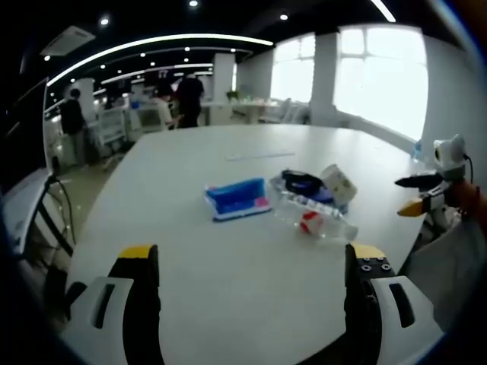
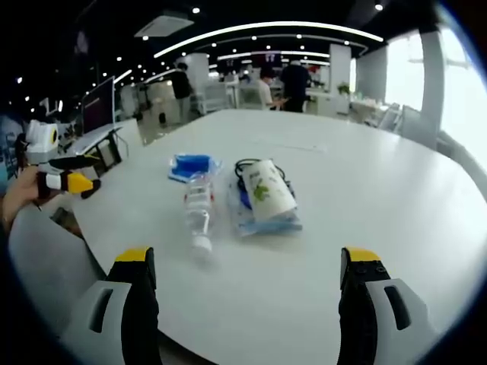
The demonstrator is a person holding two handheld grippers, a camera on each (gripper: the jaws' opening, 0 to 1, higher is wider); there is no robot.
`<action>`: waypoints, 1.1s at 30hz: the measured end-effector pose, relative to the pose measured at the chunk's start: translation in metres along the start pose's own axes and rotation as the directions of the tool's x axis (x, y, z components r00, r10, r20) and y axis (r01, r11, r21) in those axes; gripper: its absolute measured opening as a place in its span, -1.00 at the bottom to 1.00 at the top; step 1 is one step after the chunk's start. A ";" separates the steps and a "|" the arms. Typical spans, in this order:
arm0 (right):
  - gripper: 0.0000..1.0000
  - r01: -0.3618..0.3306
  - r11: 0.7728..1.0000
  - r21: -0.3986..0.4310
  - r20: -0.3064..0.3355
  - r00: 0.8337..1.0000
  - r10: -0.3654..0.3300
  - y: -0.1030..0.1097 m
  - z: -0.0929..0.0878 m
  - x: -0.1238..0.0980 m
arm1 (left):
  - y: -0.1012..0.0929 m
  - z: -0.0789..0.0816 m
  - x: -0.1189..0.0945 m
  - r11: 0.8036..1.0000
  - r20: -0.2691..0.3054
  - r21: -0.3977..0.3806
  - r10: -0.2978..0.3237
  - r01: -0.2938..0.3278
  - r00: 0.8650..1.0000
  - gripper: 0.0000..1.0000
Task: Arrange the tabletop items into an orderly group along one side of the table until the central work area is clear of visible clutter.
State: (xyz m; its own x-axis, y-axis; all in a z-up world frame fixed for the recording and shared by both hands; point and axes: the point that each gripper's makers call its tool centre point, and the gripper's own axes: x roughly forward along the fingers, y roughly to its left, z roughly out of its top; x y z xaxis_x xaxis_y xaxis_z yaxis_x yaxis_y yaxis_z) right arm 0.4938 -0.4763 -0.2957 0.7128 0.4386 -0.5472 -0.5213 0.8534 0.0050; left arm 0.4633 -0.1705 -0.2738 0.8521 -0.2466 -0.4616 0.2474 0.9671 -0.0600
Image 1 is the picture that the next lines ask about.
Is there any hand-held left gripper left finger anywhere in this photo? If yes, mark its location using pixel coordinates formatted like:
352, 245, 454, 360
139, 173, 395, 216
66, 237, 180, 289
62, 244, 167, 365

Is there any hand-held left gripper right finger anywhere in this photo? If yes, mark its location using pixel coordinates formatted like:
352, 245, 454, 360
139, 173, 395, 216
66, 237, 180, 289
343, 243, 444, 365

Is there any white paper box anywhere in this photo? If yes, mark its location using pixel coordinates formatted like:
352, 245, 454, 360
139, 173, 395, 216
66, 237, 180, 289
319, 163, 359, 202

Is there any clear plastic bottle red label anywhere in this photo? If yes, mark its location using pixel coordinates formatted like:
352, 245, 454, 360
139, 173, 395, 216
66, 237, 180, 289
273, 189, 360, 242

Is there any blue pencil case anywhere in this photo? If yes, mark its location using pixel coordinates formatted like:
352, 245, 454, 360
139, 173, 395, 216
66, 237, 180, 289
204, 176, 272, 224

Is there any person's right hand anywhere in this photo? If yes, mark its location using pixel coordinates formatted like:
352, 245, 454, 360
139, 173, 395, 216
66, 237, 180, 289
453, 180, 485, 218

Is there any white table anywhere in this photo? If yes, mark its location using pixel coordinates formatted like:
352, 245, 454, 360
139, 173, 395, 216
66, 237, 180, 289
65, 123, 433, 365

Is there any white desk with black legs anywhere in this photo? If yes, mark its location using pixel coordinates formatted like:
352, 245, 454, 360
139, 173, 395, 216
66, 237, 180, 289
0, 173, 75, 267

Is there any white rolling cart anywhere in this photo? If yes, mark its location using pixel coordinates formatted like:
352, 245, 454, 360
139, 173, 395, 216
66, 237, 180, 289
95, 106, 127, 146

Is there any ceiling air conditioner vent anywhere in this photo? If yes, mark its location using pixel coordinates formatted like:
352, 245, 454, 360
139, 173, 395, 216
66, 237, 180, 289
39, 25, 97, 58

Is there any black cable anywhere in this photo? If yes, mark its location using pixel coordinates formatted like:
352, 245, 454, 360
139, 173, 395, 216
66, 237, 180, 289
48, 175, 77, 244

